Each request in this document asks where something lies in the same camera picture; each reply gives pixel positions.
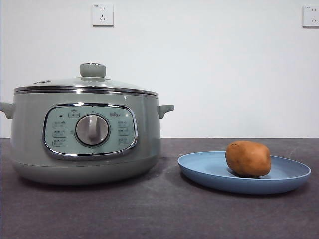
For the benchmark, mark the brown potato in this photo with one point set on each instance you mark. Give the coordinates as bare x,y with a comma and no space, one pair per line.
248,159

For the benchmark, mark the blue round plate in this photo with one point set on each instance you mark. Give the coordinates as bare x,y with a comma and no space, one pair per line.
207,171

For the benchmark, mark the pale green electric steamer pot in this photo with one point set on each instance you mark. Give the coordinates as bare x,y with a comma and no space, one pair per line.
30,139

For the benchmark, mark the glass lid with green knob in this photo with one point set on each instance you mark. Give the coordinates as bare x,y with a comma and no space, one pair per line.
92,70

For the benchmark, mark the white wall socket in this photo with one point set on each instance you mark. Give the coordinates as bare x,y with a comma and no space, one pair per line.
102,15
311,16

